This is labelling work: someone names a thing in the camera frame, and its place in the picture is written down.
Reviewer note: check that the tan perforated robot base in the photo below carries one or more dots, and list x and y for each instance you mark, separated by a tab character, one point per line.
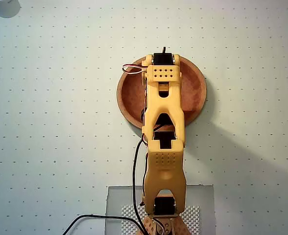
178	227

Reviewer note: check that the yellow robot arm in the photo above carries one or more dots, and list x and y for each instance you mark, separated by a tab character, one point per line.
163	171

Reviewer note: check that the round wooden bowl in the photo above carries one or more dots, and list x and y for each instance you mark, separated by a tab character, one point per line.
195	93

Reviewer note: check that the white mesh anti-slip mat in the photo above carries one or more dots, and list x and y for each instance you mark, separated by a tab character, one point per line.
130	215

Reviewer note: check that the white round object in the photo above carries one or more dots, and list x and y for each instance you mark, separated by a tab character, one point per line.
4	8

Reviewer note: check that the grey base plate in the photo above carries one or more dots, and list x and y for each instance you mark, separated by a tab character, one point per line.
202	200

